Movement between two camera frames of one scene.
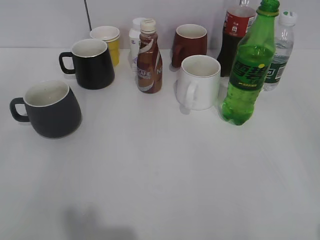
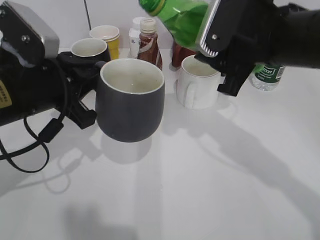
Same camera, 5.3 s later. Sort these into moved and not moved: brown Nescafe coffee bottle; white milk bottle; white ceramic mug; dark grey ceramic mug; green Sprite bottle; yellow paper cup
Moved: dark grey ceramic mug; green Sprite bottle
Not moved: brown Nescafe coffee bottle; white ceramic mug; white milk bottle; yellow paper cup
